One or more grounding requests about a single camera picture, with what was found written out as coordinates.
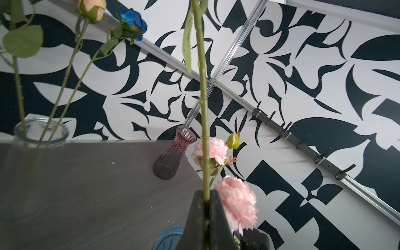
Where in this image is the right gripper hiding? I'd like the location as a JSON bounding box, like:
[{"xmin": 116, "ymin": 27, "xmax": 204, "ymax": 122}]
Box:
[{"xmin": 234, "ymin": 229, "xmax": 271, "ymax": 250}]

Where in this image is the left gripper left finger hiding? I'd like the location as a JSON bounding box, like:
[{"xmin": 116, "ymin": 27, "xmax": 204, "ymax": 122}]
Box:
[{"xmin": 176, "ymin": 190, "xmax": 205, "ymax": 250}]

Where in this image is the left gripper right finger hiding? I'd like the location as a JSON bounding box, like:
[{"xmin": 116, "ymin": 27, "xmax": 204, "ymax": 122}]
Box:
[{"xmin": 208, "ymin": 190, "xmax": 238, "ymax": 250}]

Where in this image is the blue purple glass vase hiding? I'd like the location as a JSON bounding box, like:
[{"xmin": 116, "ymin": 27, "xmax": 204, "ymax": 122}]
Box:
[{"xmin": 152, "ymin": 227, "xmax": 184, "ymax": 250}]

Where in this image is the pink spray roses bunch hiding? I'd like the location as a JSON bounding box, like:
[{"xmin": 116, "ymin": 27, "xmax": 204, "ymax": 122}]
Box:
[{"xmin": 203, "ymin": 132, "xmax": 258, "ymax": 236}]

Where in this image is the clear glass vase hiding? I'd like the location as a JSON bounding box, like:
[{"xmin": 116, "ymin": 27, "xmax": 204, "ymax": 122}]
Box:
[{"xmin": 1, "ymin": 118, "xmax": 69, "ymax": 224}]

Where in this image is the blue rose stem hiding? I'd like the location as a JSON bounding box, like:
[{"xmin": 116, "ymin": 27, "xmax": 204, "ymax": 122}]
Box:
[{"xmin": 43, "ymin": 9, "xmax": 147, "ymax": 141}]

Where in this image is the cream peach rose stem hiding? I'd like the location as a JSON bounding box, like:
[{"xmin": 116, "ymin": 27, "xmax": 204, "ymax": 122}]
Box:
[{"xmin": 39, "ymin": 1, "xmax": 107, "ymax": 142}]

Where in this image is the pink rose stem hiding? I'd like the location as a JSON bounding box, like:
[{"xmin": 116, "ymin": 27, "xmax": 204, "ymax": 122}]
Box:
[{"xmin": 1, "ymin": 1, "xmax": 44, "ymax": 135}]

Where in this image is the red rose stem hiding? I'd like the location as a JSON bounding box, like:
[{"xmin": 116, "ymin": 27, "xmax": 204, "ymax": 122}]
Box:
[{"xmin": 182, "ymin": 1, "xmax": 210, "ymax": 204}]

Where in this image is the dark pink glass vase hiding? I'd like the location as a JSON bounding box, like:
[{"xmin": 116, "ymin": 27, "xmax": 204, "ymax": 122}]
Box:
[{"xmin": 153, "ymin": 126, "xmax": 197, "ymax": 180}]

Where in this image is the black wall hook rack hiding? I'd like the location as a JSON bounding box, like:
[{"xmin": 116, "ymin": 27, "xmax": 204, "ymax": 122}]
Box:
[{"xmin": 252, "ymin": 101, "xmax": 356, "ymax": 183}]

